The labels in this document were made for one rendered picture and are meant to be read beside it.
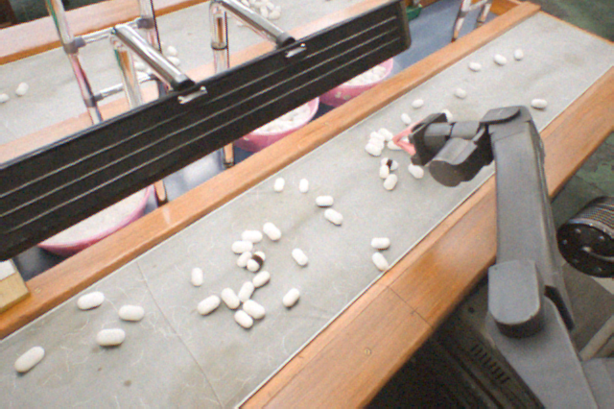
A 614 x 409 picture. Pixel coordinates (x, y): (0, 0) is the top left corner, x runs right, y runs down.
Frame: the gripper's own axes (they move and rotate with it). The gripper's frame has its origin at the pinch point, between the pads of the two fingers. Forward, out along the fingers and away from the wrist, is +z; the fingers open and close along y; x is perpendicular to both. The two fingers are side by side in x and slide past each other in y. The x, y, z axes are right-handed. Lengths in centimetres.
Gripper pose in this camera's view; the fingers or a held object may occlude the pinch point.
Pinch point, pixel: (396, 140)
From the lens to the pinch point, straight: 88.7
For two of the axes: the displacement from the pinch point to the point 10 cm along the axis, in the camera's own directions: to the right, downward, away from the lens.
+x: 3.7, 8.8, 3.0
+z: -5.8, -0.4, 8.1
